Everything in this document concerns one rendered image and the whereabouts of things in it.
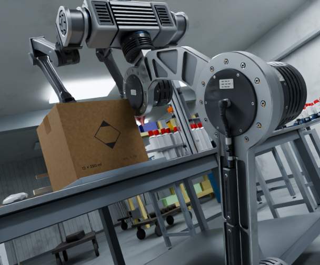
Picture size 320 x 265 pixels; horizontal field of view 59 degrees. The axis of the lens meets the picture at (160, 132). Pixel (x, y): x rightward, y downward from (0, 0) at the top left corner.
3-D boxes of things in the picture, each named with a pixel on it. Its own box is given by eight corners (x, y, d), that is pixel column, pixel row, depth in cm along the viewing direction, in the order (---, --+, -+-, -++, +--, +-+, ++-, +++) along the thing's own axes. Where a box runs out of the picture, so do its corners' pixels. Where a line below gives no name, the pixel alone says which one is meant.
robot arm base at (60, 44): (62, 47, 112) (55, 21, 115) (59, 58, 119) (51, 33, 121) (83, 47, 117) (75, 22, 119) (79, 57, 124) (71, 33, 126)
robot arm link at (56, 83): (27, 50, 151) (47, 47, 157) (28, 58, 155) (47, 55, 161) (62, 110, 137) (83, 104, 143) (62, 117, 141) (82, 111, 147)
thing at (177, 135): (186, 156, 186) (175, 128, 190) (191, 154, 183) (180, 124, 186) (180, 158, 183) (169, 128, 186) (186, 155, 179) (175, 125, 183)
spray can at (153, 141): (162, 162, 171) (151, 131, 175) (167, 160, 167) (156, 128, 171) (156, 164, 169) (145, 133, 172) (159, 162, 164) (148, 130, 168)
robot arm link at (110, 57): (100, 52, 165) (109, 41, 171) (93, 52, 168) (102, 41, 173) (128, 104, 196) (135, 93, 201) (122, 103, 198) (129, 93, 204)
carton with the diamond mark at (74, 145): (120, 176, 126) (102, 121, 131) (150, 161, 109) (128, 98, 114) (53, 195, 106) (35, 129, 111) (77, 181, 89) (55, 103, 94)
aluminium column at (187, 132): (197, 159, 170) (160, 61, 182) (202, 157, 167) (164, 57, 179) (192, 161, 167) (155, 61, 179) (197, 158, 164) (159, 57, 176)
